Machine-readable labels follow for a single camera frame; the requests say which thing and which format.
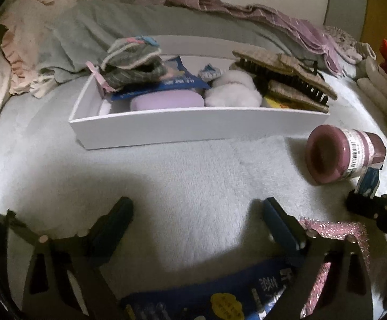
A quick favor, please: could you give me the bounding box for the purple striped towel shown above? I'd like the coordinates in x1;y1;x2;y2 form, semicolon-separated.
164;0;339;74

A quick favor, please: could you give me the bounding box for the lilac soft pouch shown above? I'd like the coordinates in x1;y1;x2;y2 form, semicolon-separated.
129;90;205;112

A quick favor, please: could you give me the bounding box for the pink glitter pouch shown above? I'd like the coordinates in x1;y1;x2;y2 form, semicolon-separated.
298;218;371;318

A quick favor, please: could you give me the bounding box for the beige plush toy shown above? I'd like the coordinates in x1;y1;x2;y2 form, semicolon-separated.
356;56;387;141

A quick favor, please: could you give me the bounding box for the small white blue packet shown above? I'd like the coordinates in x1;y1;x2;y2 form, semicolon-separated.
198;63;223;81
356;167;381;198

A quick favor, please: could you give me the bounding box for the blue printed packet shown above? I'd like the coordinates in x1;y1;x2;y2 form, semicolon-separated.
119;259;301;320
111;56;211;101

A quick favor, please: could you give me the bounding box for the white rectangular tray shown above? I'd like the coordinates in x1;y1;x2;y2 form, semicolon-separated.
68;35;331;151

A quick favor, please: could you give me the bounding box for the floral pajama cloth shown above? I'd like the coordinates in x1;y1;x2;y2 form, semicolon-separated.
323;24;378;65

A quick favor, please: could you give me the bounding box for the yellow packet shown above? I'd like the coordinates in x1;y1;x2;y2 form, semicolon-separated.
263;96;289;109

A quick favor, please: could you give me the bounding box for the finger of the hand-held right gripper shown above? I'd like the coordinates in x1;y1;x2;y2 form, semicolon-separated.
346;190;387;221

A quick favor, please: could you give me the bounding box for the light grey fleece bed sheet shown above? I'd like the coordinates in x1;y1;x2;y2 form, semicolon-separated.
0;71;387;320

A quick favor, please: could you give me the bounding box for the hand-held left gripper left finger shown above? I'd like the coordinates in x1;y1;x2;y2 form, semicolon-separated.
0;197;135;320

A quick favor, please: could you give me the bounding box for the peach ruffled cloth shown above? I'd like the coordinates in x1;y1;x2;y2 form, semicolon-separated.
0;0;78;96

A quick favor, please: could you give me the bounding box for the white fluffy plush puff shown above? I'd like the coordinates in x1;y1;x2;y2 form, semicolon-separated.
203;69;264;109

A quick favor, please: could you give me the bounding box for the grey green blanket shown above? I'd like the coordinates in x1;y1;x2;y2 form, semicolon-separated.
38;0;358;85

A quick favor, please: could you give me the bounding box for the purple pump bottle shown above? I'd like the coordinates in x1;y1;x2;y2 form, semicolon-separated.
305;124;387;185

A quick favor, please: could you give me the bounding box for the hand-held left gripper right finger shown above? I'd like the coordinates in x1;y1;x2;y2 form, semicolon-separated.
263;197;374;320

